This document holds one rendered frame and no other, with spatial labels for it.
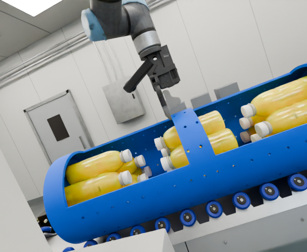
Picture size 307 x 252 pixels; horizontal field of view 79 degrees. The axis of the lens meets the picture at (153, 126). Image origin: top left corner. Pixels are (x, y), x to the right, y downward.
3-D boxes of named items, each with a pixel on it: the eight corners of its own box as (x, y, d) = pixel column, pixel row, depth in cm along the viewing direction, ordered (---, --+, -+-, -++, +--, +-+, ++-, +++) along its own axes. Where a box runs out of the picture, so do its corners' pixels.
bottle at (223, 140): (226, 140, 57) (170, 160, 59) (224, 123, 53) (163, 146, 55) (238, 156, 52) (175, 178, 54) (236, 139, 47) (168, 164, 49)
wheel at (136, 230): (137, 247, 50) (139, 246, 52) (147, 232, 51) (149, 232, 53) (125, 234, 52) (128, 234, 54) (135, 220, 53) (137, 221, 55)
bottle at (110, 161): (77, 189, 62) (129, 171, 60) (64, 179, 57) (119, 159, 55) (80, 172, 67) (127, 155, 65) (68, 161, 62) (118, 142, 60)
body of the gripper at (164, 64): (181, 82, 52) (166, 41, 51) (153, 94, 53) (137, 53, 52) (179, 84, 60) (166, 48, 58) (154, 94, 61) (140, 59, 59)
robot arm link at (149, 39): (130, 38, 51) (135, 46, 59) (137, 54, 52) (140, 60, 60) (156, 27, 51) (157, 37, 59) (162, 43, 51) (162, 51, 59)
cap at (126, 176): (122, 171, 58) (127, 169, 58) (126, 183, 58) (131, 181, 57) (118, 174, 54) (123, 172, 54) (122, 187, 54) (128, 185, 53)
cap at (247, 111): (256, 115, 54) (250, 117, 54) (251, 116, 58) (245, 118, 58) (251, 102, 54) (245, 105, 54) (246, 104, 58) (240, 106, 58)
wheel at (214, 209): (217, 222, 48) (217, 222, 50) (226, 207, 49) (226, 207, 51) (202, 210, 50) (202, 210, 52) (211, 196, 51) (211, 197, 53)
